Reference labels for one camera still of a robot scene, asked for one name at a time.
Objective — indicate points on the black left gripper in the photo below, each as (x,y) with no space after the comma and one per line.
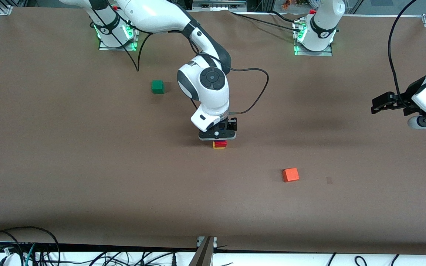
(401,100)

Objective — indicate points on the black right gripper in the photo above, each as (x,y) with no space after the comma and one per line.
(232,123)

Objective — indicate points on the red cube block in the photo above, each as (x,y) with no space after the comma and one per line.
(220,143)

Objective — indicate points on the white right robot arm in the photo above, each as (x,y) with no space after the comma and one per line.
(154,16)

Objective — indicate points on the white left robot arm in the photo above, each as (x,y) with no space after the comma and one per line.
(324,22)

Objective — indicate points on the orange cube block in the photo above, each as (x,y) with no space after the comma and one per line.
(290,174)

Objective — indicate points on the green cube block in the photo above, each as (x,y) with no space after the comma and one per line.
(157,87)

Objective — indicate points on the brown paper table cover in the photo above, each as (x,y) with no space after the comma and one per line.
(198,203)

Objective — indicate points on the grey metal box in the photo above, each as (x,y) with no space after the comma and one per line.
(218,4)

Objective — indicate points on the aluminium profile beam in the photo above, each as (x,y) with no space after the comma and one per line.
(203,255)

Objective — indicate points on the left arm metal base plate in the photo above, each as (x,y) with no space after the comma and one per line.
(313,53)

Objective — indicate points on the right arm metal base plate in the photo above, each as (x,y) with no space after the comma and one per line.
(117,48)

